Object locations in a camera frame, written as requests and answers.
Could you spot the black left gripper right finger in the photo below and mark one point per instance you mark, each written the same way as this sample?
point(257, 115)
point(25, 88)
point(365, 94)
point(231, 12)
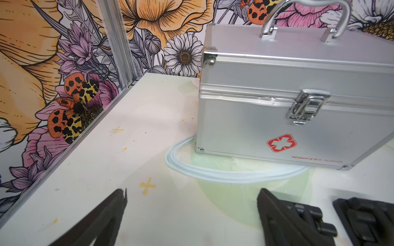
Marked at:
point(292, 224)

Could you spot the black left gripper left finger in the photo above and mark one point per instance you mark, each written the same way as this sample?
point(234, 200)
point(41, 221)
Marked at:
point(101, 226)

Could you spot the black phone stand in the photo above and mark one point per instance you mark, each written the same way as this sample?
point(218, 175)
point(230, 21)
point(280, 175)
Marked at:
point(367, 222)

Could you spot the silver aluminium first aid case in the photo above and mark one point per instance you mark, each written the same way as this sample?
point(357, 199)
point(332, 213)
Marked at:
point(303, 96)

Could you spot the aluminium left corner post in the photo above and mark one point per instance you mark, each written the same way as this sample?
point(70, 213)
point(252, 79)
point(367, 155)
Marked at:
point(111, 16)

